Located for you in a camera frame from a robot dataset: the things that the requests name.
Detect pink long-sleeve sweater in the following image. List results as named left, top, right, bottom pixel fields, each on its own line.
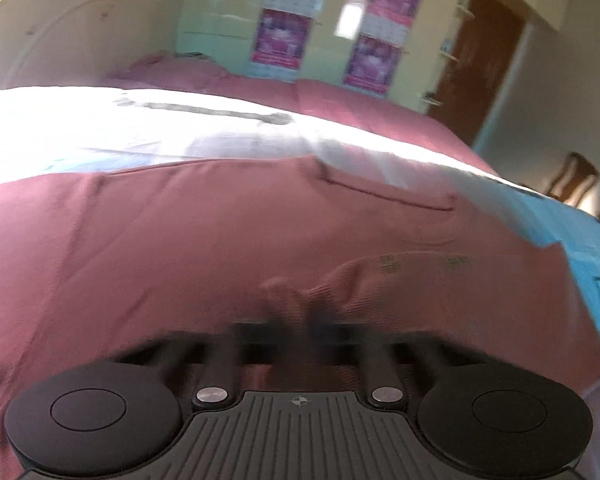
left=0, top=156, right=600, bottom=479

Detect brown wooden chair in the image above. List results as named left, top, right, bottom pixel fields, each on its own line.
left=546, top=152, right=600, bottom=208

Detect blue patterned bed sheet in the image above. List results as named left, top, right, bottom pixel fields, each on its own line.
left=0, top=87, right=600, bottom=479

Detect pink folded blanket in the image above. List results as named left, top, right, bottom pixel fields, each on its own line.
left=207, top=74, right=494, bottom=174

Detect pink pillow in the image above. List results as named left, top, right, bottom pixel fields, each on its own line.
left=100, top=52, right=228, bottom=93

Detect lower right pink poster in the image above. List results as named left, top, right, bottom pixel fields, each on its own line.
left=342, top=35, right=402, bottom=96

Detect brown wooden door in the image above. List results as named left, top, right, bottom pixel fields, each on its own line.
left=428, top=0, right=524, bottom=145

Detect cream curved headboard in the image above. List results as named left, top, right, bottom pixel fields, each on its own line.
left=0, top=0, right=183, bottom=89

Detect cream glossy wardrobe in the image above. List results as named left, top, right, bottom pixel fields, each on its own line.
left=176, top=0, right=569, bottom=113

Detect white corner shelves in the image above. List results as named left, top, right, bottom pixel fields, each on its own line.
left=418, top=0, right=475, bottom=115

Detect lower left pink poster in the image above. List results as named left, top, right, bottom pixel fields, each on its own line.
left=246, top=9, right=312, bottom=82

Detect upper right pink poster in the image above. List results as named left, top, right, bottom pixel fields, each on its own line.
left=360, top=0, right=420, bottom=44

